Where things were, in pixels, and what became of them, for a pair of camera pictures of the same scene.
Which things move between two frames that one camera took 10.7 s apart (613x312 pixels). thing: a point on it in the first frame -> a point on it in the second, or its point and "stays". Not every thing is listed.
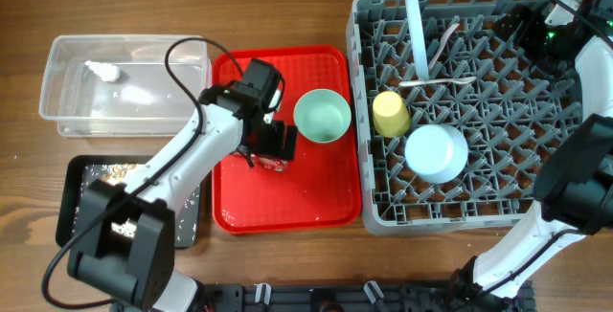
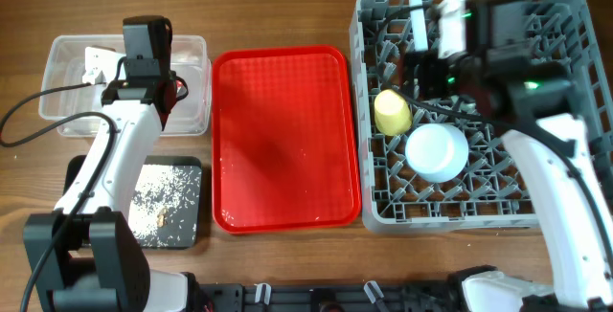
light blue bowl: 437,153 stays
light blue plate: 417,33 stays
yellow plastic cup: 391,114 stays
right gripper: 532,21 -> 433,86
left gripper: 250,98 -> 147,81
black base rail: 465,296 stays
